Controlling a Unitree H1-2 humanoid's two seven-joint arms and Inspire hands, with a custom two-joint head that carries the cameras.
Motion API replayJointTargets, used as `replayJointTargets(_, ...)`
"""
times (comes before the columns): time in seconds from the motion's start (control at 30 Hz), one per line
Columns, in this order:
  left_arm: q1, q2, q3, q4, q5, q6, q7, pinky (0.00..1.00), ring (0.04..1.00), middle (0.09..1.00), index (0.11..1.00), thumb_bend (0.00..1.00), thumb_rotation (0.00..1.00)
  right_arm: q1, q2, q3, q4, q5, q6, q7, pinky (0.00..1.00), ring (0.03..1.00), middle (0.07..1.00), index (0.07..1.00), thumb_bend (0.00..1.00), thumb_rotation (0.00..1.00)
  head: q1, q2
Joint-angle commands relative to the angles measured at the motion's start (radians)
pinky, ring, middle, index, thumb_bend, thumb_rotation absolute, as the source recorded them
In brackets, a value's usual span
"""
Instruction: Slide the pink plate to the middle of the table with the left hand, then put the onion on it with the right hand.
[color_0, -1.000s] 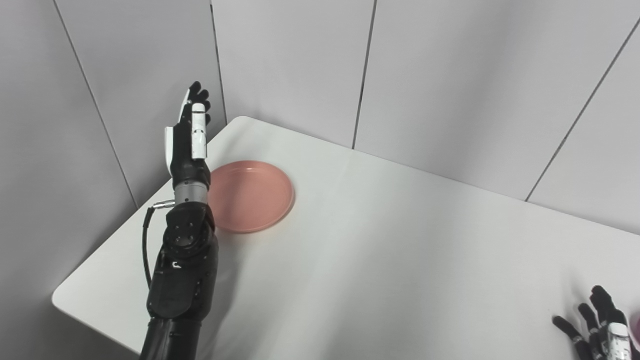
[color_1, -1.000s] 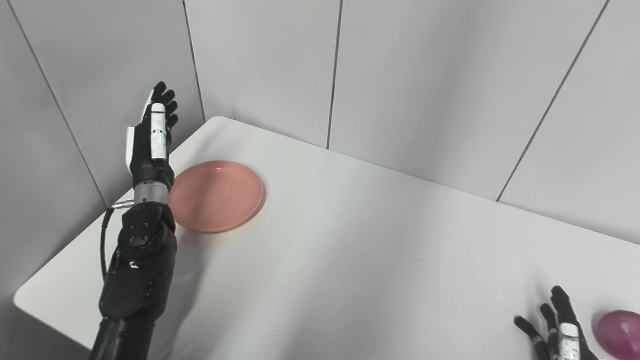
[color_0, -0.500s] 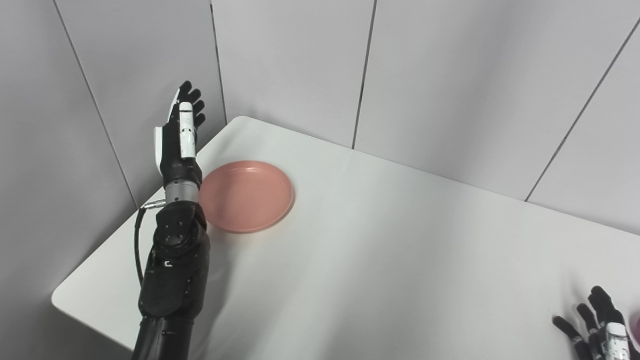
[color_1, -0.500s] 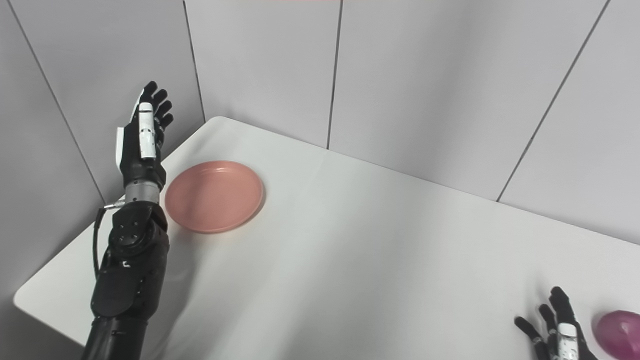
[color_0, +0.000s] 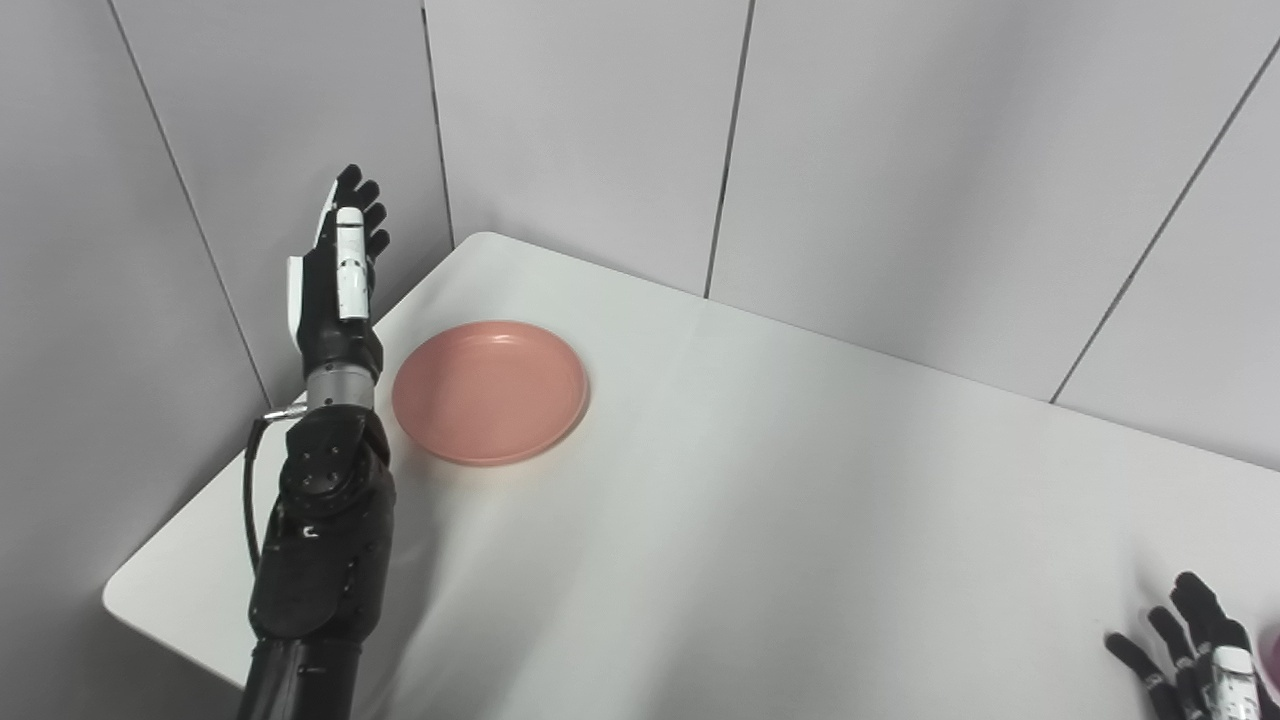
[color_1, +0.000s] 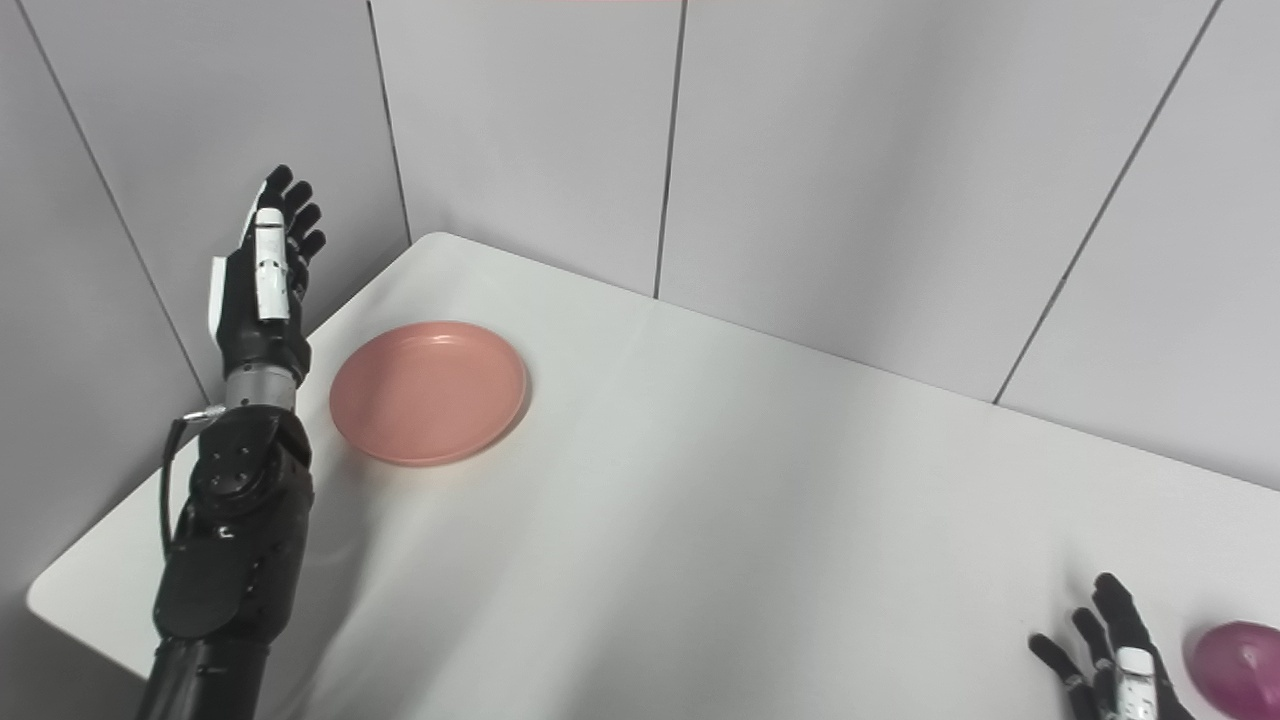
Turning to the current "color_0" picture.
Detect pink round plate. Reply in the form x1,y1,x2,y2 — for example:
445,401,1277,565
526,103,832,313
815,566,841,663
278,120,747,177
391,320,592,467

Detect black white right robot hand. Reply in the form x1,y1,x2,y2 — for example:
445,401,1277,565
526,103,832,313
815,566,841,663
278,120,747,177
1104,572,1277,720

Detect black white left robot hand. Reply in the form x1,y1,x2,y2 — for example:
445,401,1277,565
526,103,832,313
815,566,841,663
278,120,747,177
287,165,392,387

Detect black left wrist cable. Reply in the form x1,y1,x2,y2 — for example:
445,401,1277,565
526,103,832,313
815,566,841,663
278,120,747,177
243,403,310,577

